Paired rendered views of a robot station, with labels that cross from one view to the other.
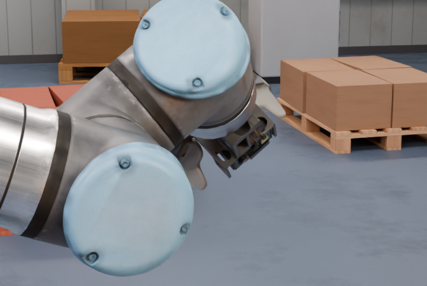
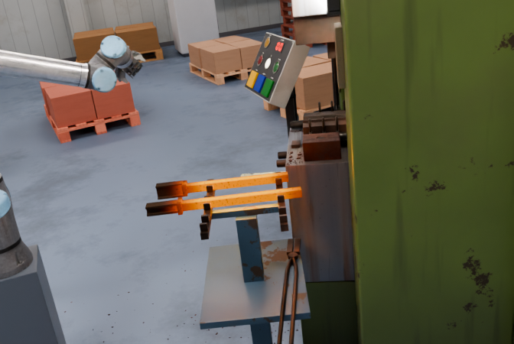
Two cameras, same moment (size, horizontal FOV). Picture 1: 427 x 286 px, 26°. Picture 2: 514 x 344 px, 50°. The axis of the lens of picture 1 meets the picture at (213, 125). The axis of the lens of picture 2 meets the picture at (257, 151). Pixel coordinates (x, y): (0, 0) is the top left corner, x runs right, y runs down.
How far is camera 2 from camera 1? 1.44 m
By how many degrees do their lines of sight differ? 11
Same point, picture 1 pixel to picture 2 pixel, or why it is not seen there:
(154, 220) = (108, 80)
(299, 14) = (196, 18)
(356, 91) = (222, 53)
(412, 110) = (251, 60)
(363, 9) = (231, 11)
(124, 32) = not seen: hidden behind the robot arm
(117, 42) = not seen: hidden behind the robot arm
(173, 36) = (108, 45)
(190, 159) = (122, 76)
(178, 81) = (111, 55)
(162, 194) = (109, 76)
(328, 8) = (209, 14)
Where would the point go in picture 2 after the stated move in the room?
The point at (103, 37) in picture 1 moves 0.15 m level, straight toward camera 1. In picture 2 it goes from (96, 44) to (96, 46)
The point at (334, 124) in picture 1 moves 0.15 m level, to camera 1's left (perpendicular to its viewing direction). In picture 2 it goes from (215, 71) to (203, 73)
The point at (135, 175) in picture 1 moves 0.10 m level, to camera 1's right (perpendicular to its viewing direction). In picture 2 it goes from (103, 73) to (131, 68)
